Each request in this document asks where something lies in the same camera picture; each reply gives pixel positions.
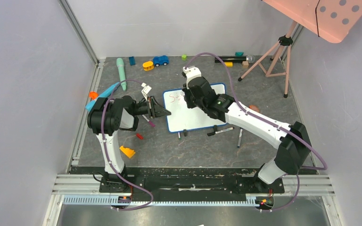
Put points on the yellow toy block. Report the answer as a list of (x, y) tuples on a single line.
[(127, 151)]

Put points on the blue cap marker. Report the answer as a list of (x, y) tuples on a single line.
[(240, 138)]

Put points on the orange window toy block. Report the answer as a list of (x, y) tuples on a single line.
[(254, 108)]

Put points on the clear ball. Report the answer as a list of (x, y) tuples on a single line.
[(250, 59)]

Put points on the yellow oval toy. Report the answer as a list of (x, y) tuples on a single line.
[(148, 65)]

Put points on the purple cap marker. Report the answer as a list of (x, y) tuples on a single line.
[(149, 121)]

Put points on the green cube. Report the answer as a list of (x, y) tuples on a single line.
[(184, 57)]

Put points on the wooden cube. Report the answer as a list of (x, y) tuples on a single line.
[(245, 64)]

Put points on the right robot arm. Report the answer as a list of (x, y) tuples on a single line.
[(289, 140)]

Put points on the yellow small block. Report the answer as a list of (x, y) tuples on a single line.
[(229, 64)]

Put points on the blue toy car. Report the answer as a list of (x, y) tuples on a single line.
[(161, 60)]

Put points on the black cap marker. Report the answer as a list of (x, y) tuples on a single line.
[(220, 131)]

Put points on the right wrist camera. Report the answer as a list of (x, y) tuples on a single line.
[(190, 73)]

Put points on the large blue toy marker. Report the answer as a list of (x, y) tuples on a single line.
[(105, 94)]

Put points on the teal block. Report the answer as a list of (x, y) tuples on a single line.
[(239, 54)]

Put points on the dark blue block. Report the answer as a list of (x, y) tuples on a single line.
[(132, 61)]

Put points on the large mint toy marker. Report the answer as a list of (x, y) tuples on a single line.
[(121, 72)]

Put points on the red marker cap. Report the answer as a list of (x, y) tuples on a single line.
[(139, 136)]

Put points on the pink perforated panel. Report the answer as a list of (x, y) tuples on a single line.
[(331, 20)]

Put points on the orange toy piece left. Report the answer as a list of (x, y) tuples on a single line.
[(93, 95)]

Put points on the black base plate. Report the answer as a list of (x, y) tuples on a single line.
[(183, 184)]

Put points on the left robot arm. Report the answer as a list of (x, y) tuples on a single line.
[(106, 118)]

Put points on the black tube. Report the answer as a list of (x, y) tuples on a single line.
[(233, 59)]

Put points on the pink tripod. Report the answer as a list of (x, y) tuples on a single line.
[(283, 43)]

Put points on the blue framed whiteboard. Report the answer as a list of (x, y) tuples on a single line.
[(183, 118)]

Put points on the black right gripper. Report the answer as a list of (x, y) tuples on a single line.
[(192, 88)]

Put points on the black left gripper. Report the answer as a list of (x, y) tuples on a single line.
[(154, 109)]

